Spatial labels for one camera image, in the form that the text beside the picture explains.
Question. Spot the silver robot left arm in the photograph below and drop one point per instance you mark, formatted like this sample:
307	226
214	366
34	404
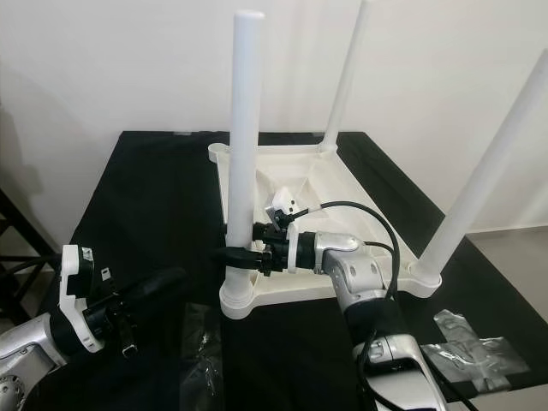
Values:
43	351

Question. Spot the grey tape patch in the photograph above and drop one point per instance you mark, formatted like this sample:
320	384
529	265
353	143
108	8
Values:
185	132

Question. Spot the white plastic table leg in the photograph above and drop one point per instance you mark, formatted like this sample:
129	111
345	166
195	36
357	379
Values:
479	171
347	68
244	103
265	178

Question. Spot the black round stool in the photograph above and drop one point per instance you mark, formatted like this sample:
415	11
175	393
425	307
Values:
8	218

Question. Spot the white plastic children table top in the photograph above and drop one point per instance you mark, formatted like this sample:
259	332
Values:
360	214

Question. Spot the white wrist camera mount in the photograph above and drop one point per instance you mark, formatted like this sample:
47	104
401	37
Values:
282	204
70	278

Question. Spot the crumpled clear plastic film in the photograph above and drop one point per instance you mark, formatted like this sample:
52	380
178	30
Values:
475	355

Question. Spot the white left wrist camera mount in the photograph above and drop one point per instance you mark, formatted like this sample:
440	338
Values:
70	278

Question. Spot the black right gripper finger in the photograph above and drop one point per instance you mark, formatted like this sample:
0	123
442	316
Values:
238	257

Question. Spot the black tablecloth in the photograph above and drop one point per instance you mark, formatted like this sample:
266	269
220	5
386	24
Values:
154	214

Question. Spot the small clear plastic bag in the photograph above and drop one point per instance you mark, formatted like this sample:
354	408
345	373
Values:
204	360

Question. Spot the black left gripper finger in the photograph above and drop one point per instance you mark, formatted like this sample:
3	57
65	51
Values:
158	284

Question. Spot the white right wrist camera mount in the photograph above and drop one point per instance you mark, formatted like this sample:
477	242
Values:
282	204

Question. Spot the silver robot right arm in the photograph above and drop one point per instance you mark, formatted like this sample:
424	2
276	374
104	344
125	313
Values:
351	265

